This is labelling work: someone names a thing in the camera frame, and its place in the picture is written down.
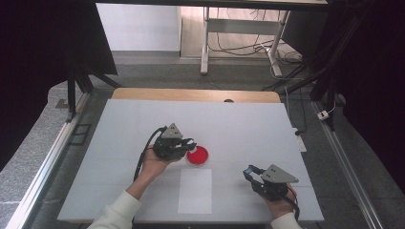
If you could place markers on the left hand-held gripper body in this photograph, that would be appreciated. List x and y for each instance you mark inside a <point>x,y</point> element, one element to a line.
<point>170,146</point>

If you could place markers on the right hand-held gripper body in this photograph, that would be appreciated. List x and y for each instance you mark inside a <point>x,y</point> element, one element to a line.
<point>275,178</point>

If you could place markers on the round red ink dish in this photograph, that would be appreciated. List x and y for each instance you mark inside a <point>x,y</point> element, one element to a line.
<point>199,156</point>

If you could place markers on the person's left hand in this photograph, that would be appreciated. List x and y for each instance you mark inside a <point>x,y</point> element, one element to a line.
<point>152,165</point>

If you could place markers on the person's right hand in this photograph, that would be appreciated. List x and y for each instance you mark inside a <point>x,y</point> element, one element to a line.
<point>283,206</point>

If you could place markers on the white paper sheet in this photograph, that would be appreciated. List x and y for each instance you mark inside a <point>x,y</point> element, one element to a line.
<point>195,191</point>

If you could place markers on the white power strip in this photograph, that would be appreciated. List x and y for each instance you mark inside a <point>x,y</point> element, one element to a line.
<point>301,141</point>

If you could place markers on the small white adapter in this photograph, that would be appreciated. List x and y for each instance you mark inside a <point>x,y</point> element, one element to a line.
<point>323,115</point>

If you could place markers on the black metal stand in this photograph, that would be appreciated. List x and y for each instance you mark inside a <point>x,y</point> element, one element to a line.
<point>328,92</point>
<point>71,95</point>

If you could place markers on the black curtain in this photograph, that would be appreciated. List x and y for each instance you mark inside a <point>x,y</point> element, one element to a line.
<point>38,47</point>
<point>375,79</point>

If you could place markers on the aluminium rail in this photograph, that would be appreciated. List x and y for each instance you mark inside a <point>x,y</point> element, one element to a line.
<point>348,179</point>
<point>41,179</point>

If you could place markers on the white desk frame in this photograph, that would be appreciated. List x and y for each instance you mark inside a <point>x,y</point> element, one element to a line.
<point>242,26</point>

